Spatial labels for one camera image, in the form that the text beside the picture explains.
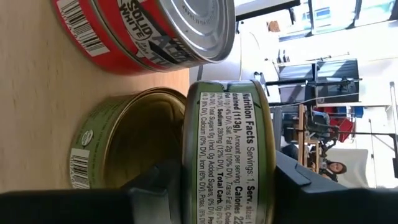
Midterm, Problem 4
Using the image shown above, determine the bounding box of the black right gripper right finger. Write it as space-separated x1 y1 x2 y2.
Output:
275 151 398 224

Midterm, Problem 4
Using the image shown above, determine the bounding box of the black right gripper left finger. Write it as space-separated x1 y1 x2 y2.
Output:
0 160 184 224

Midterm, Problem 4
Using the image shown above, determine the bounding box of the green can gold lid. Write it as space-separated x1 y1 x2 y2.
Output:
68 86 187 190
182 79 277 224

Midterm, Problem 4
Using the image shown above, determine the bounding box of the wooden board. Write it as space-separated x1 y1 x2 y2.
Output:
0 0 190 194

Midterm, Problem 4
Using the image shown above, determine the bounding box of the red tuna can silver lid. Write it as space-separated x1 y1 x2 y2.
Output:
51 0 147 75
93 0 236 74

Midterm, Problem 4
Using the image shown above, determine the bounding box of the person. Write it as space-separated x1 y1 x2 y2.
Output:
320 160 348 183

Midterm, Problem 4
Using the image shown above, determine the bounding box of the white partition panel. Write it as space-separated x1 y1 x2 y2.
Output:
329 148 369 188

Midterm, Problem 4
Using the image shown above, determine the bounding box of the red storage bin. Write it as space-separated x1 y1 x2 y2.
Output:
329 117 356 143

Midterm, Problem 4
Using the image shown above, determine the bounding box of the blue storage bin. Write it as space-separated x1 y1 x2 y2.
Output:
351 105 365 119

